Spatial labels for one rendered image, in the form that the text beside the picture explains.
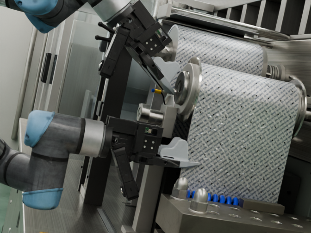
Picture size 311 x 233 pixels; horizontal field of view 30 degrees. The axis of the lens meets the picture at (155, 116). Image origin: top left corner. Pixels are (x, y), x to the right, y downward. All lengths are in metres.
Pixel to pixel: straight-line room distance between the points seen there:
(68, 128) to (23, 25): 5.62
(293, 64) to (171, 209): 0.63
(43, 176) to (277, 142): 0.51
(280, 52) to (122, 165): 0.67
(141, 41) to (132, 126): 0.19
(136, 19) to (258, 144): 0.38
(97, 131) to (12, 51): 5.60
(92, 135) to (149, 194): 0.24
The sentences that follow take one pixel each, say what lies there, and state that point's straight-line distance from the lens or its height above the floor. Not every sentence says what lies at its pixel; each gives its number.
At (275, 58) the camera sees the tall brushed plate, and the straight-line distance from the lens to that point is 1.69.
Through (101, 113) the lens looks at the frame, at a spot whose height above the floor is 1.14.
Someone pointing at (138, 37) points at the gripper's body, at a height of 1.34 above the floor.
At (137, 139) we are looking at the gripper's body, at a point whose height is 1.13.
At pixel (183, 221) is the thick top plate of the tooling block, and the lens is 1.06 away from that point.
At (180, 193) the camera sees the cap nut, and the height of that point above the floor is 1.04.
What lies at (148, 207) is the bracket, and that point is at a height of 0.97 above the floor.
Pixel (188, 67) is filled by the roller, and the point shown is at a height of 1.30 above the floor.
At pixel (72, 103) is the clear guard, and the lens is 2.22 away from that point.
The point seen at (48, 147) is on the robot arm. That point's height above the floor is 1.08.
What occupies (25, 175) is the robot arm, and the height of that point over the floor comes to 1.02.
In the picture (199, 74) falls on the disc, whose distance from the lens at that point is 1.23.
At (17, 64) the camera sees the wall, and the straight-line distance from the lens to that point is 6.73.
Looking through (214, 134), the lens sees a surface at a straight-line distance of 1.25.
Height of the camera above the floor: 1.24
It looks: 3 degrees down
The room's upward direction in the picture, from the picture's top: 12 degrees clockwise
